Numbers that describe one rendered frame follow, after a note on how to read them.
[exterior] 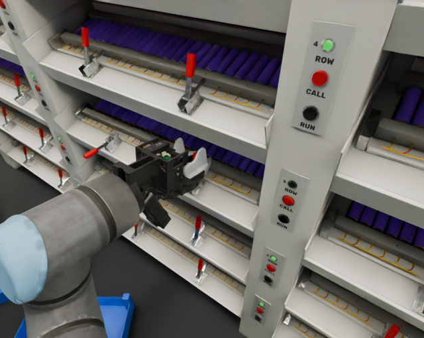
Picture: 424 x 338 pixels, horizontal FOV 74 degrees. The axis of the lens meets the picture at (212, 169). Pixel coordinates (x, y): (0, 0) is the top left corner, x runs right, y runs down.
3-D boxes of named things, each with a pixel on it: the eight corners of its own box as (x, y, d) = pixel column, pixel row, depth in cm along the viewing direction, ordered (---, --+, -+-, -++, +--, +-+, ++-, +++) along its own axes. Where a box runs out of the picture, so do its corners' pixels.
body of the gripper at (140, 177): (192, 149, 47) (137, 180, 38) (190, 190, 51) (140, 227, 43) (158, 135, 50) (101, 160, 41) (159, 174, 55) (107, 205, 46)
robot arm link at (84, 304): (35, 377, 38) (13, 334, 30) (29, 302, 45) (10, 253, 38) (108, 343, 42) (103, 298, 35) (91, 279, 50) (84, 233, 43)
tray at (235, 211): (255, 239, 57) (252, 222, 49) (74, 141, 83) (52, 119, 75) (298, 164, 64) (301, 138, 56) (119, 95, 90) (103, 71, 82)
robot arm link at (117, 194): (119, 251, 40) (78, 220, 44) (145, 232, 43) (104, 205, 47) (113, 202, 35) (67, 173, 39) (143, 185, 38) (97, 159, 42)
